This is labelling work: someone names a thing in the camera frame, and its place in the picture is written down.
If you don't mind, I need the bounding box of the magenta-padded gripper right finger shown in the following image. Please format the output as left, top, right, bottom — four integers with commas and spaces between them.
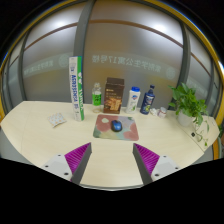
132, 143, 181, 186

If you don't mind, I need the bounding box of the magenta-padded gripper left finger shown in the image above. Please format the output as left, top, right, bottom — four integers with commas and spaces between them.
41, 142, 93, 185

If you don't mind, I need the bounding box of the blue computer mouse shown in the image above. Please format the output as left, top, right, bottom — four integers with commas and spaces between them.
110, 119, 123, 133

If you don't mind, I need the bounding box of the pastel floral mouse pad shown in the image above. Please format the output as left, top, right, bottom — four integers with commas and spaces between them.
92, 114, 140, 142

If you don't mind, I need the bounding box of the small patterned tissue packet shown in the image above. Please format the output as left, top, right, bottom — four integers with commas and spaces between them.
47, 112, 67, 129

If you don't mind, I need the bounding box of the green plant in white pot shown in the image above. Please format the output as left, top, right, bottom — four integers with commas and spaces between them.
167, 82, 211, 148

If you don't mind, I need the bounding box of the blue pump bottle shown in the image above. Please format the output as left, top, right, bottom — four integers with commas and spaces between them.
139, 84, 156, 116

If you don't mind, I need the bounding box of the white bottle blue cap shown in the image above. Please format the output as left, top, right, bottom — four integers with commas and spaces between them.
125, 86, 142, 115

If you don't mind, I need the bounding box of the clear bottle green label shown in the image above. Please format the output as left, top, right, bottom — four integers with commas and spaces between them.
91, 82, 103, 114

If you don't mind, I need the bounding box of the white green shuttlecock tube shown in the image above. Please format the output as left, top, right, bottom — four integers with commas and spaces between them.
68, 55, 86, 122

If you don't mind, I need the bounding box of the brown cardboard box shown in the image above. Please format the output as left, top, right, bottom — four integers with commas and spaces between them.
103, 77, 126, 115

